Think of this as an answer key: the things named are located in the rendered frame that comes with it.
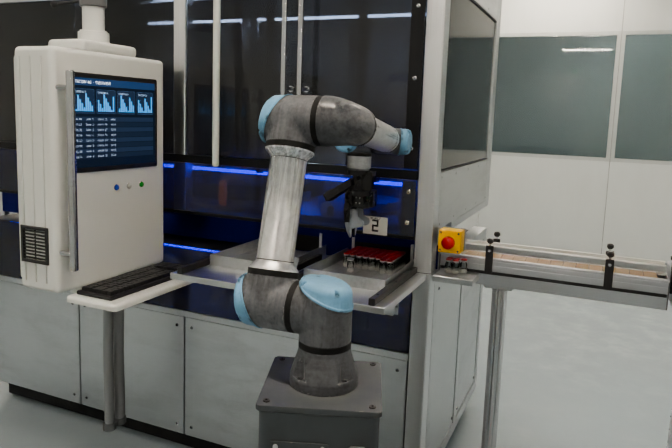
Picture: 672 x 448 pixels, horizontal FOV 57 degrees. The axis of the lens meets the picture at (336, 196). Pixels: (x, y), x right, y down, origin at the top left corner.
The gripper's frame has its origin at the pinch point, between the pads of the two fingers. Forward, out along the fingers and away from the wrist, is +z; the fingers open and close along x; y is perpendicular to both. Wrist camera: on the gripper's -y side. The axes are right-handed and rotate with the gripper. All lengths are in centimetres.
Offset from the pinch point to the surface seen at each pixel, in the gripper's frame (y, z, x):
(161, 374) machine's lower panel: -84, 69, 11
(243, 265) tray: -29.8, 11.6, -15.1
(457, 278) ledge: 32.5, 13.1, 11.2
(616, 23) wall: 71, -132, 471
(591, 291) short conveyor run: 71, 14, 22
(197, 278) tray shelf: -37.1, 13.6, -29.1
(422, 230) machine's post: 20.4, -1.0, 10.9
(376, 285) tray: 14.9, 11.5, -15.1
